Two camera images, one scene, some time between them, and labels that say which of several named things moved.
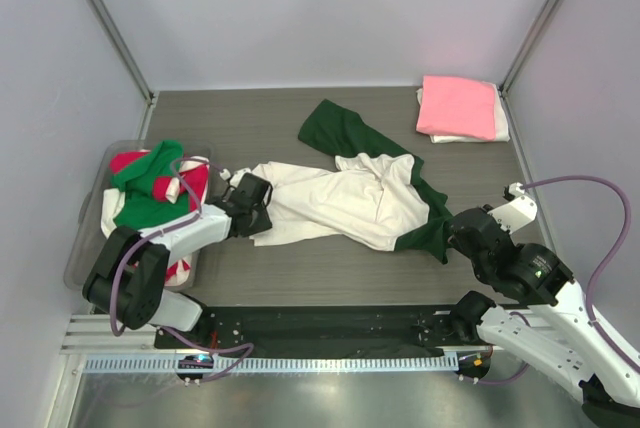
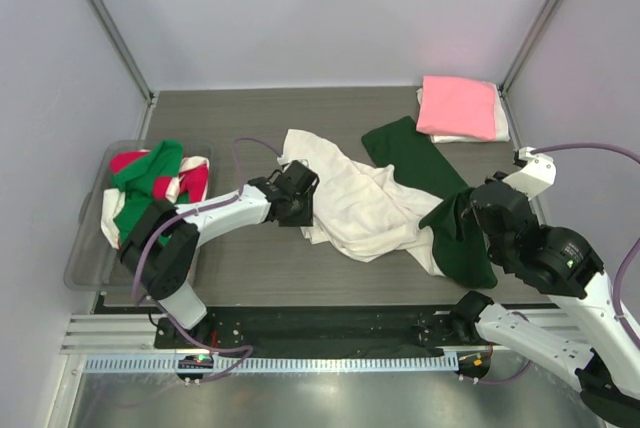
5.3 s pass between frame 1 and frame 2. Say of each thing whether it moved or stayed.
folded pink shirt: stayed
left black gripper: moved
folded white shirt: stayed
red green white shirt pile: stayed
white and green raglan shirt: moved
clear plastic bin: stayed
